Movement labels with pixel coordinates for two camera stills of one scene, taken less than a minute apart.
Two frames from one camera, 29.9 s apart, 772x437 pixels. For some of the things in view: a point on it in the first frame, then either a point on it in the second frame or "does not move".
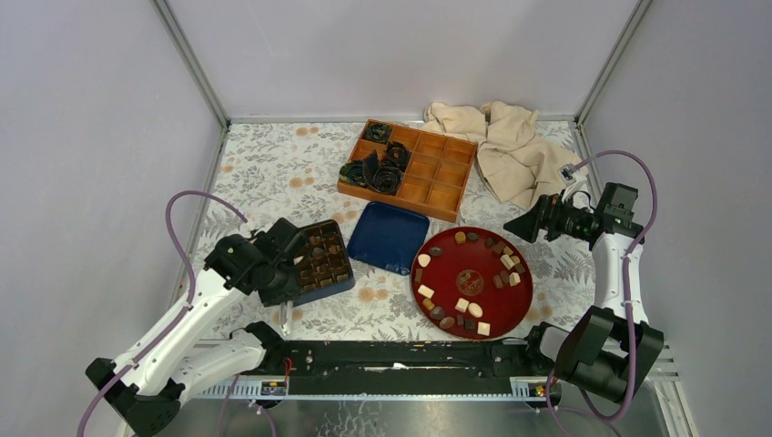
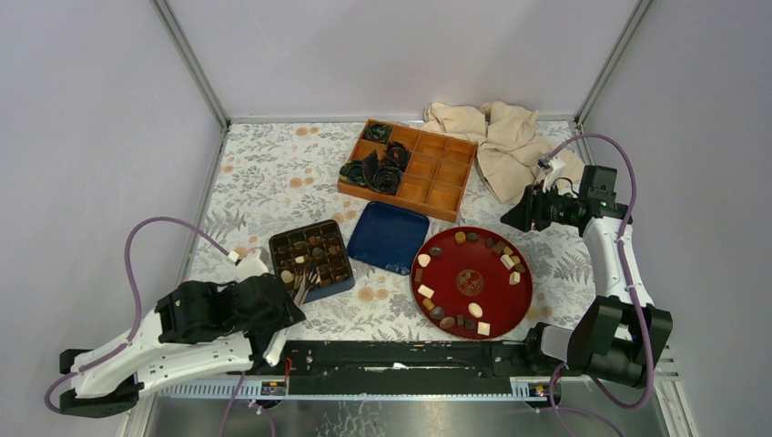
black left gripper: x=272 y=298 -> x=286 y=316
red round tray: x=472 y=283 does not move
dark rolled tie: x=378 y=132 does not move
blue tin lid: x=389 y=238 does not move
